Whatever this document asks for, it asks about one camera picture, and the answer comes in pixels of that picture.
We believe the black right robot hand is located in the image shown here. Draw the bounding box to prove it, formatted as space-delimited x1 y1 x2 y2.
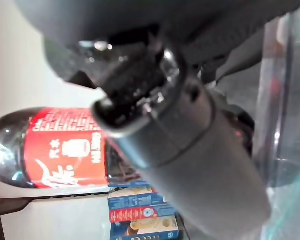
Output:
12 0 300 238

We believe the cola bottle red label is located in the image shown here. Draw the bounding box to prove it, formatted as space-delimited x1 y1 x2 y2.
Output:
0 106 143 191

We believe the red biscuit box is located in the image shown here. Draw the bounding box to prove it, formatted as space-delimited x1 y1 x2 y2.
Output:
108 205 181 224

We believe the clear water bottle pink cap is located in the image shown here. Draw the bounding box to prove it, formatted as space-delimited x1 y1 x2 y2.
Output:
254 4 300 240

